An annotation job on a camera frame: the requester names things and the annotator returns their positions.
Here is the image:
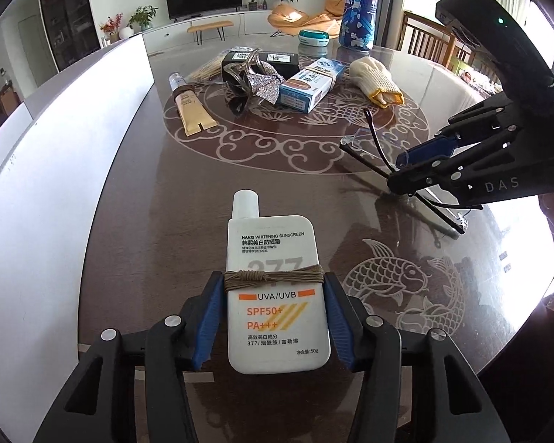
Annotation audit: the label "blue patterned bottle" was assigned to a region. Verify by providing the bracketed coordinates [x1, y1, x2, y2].
[339, 0, 382, 51]

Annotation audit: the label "teal round jar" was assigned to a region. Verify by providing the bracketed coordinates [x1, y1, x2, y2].
[298, 29, 332, 48]

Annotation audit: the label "bag of cotton swabs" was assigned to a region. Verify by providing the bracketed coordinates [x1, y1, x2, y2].
[185, 46, 254, 85]

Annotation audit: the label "white television console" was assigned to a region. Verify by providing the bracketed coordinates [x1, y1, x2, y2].
[143, 7, 282, 54]

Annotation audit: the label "beige cosmetic tube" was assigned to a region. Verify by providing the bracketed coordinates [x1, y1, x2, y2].
[168, 72, 218, 137]

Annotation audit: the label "white sunscreen bottle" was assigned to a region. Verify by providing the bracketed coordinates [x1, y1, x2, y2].
[227, 189, 332, 375]

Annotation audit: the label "wooden slatted chair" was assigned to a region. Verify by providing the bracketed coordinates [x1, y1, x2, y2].
[455, 46, 495, 97]
[399, 11, 458, 68]

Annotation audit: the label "black-framed eyeglasses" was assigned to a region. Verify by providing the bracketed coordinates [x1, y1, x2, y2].
[339, 108, 469, 241]

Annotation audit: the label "rhinestone bow hair clip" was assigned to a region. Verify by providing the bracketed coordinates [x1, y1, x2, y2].
[228, 65, 283, 116]

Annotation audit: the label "blue and white medicine box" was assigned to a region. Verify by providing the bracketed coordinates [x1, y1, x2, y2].
[279, 58, 345, 114]

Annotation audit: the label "red flower arrangement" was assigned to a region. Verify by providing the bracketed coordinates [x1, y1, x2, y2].
[99, 13, 123, 43]

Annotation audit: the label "brown elastic cord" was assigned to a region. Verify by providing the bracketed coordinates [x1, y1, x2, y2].
[223, 265, 327, 293]

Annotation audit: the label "clear hair claw clip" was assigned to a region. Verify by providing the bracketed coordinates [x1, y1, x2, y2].
[224, 48, 265, 99]

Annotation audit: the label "wooden bench with metal legs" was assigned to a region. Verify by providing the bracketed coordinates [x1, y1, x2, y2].
[187, 20, 235, 43]

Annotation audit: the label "green potted plant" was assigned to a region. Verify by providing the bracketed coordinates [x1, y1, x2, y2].
[128, 6, 158, 33]

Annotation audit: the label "orange lounge chair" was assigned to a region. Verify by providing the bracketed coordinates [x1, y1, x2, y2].
[268, 0, 345, 38]

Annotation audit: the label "cream knit glove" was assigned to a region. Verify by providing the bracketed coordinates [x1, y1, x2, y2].
[348, 58, 404, 108]

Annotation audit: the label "black box with white labels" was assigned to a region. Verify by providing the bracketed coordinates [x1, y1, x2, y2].
[222, 50, 301, 81]

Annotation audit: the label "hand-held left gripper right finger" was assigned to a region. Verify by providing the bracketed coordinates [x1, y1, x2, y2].
[323, 271, 518, 443]

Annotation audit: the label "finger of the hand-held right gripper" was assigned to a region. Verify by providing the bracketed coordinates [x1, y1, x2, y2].
[396, 97, 526, 169]
[388, 136, 528, 207]

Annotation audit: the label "beige rubber band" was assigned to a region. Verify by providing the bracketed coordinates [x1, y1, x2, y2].
[311, 67, 338, 87]

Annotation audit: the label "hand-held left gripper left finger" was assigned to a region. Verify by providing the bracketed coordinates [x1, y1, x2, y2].
[32, 271, 227, 443]

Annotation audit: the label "dark glass display cabinet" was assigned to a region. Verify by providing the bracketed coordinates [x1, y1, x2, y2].
[37, 0, 102, 72]

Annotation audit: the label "white door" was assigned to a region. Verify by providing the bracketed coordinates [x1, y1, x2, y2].
[18, 16, 56, 75]

